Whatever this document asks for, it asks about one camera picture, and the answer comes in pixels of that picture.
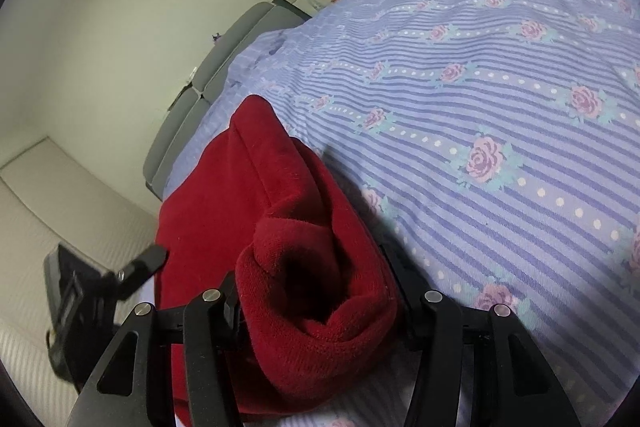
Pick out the red fleece sweater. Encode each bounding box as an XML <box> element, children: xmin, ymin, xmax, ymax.
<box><xmin>155</xmin><ymin>95</ymin><xmax>399</xmax><ymax>421</ymax></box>

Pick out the white louvered wardrobe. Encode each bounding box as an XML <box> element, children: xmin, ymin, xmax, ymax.
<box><xmin>1</xmin><ymin>139</ymin><xmax>156</xmax><ymax>426</ymax></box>

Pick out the purple floral bed sheet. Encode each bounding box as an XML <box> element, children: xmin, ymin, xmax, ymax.
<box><xmin>165</xmin><ymin>0</ymin><xmax>639</xmax><ymax>426</ymax></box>

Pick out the clear plastic bottle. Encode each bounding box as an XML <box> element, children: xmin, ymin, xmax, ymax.
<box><xmin>306</xmin><ymin>0</ymin><xmax>326</xmax><ymax>12</ymax></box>

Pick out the grey padded headboard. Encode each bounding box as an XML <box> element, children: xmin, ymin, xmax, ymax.
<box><xmin>142</xmin><ymin>0</ymin><xmax>310</xmax><ymax>199</ymax></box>

